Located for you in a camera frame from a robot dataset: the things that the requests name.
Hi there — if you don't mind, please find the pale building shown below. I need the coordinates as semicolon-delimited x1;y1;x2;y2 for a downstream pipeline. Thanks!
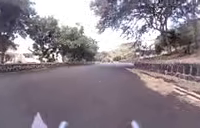
0;33;64;65

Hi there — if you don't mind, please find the grey asphalt road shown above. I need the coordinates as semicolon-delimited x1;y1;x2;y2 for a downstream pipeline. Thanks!
0;62;200;128

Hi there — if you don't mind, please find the white painted road mark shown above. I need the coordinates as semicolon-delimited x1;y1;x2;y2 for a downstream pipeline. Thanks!
30;111;48;128

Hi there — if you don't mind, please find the row of trees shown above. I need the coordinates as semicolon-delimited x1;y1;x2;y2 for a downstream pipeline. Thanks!
0;0;100;64

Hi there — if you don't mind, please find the dry dirt verge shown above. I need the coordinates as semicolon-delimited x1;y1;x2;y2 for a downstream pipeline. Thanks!
125;67;200;114

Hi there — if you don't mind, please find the robot's own part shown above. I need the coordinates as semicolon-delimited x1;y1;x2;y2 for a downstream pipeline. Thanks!
130;119;141;128
58;120;69;128

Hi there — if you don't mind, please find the dry grassy slope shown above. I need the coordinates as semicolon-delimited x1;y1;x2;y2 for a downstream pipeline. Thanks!
139;44;200;66

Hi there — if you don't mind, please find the large overhanging tree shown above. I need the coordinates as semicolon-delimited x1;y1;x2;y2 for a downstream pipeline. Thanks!
89;0;200;56

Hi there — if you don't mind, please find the dark stone wall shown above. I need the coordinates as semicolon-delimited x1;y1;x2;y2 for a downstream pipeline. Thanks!
133;61;200;82

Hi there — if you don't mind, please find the low stone wall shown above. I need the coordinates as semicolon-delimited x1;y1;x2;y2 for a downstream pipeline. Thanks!
0;60;96;75

